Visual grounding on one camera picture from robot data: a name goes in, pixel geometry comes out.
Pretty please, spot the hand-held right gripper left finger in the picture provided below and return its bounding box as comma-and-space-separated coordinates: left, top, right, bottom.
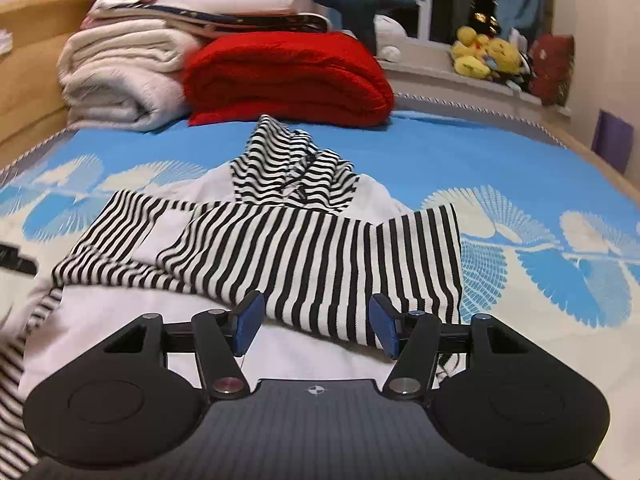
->
92, 290, 266, 402

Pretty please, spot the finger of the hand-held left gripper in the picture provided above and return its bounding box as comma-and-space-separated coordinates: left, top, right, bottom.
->
0, 243, 38, 275

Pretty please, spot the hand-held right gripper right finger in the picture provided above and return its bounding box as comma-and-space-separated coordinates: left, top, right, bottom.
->
368, 293, 542, 402

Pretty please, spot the black white striped hoodie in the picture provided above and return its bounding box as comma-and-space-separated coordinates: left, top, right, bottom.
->
0, 114, 464, 467

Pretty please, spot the blue white printed bed sheet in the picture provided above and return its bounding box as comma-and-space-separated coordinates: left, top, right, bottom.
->
0, 92, 640, 411

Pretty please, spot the cream folded blanket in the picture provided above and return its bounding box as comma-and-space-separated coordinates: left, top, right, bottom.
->
56, 22, 194, 131

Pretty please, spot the red folded blanket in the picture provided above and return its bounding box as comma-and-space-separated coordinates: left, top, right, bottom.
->
181, 31, 396, 128

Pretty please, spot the white window sill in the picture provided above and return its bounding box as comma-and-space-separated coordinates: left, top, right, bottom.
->
380, 42, 572, 122

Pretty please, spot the yellow plush toy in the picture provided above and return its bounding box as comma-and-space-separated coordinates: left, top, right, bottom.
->
451, 26, 493, 79
482, 37, 524, 80

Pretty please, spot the white plush toy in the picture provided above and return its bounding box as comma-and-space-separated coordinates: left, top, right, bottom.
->
372, 14, 407, 61

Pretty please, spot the purple box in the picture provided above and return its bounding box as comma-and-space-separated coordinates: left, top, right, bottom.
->
591, 108, 635, 174

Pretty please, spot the white folded bedding stack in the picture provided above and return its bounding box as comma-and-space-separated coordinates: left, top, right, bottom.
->
90, 3, 334, 41

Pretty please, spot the dark red plush cushion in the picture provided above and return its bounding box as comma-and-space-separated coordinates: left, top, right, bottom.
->
527, 34, 576, 107

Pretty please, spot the white folded pillow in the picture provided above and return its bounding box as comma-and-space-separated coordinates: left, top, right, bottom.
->
94, 0, 321, 19

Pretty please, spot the white window frame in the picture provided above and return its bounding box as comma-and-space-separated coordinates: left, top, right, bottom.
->
340, 0, 501, 47

